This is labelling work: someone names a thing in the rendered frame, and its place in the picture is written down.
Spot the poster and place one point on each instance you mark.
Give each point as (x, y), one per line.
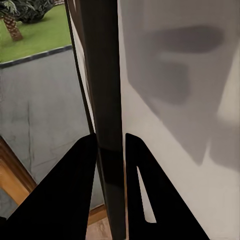
(94, 32)

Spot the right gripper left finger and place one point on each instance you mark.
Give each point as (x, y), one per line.
(58, 208)

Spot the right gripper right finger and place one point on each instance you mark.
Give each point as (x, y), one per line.
(174, 220)

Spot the door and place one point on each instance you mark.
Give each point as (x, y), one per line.
(42, 113)

